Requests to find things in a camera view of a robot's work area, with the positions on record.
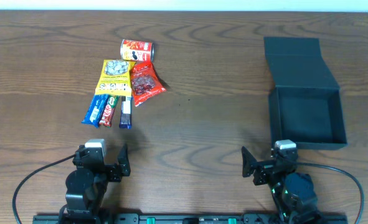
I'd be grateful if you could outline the black gift box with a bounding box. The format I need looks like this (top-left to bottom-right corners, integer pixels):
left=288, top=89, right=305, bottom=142
left=263, top=37, right=347, bottom=150

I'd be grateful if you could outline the red Hacks candy bag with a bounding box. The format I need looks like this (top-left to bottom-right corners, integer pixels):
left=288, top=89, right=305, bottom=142
left=130, top=62, right=167, bottom=106

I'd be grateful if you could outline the yellow Hacks candy bag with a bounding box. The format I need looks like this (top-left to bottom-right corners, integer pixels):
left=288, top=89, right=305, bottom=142
left=95, top=59, right=136, bottom=96

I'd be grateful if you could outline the red Pringles can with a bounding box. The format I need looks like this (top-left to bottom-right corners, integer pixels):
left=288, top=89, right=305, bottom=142
left=120, top=39, right=154, bottom=62

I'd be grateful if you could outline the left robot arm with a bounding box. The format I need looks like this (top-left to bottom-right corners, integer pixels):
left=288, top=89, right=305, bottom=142
left=57, top=142, right=131, bottom=224

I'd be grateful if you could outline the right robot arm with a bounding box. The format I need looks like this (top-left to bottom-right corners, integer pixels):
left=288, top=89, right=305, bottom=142
left=241, top=143, right=328, bottom=223

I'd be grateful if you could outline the dark blue chocolate bar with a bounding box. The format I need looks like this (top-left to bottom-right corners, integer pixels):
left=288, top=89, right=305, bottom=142
left=119, top=96, right=132, bottom=129

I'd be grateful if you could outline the blue snack bar wrapper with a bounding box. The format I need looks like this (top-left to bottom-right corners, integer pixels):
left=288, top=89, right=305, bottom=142
left=81, top=95, right=109, bottom=128

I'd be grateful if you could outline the red KitKat bar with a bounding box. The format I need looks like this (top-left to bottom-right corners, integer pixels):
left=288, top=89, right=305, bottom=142
left=99, top=95, right=120, bottom=127

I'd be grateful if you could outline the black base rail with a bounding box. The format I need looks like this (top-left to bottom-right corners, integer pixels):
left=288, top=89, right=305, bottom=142
left=32, top=212, right=349, bottom=224

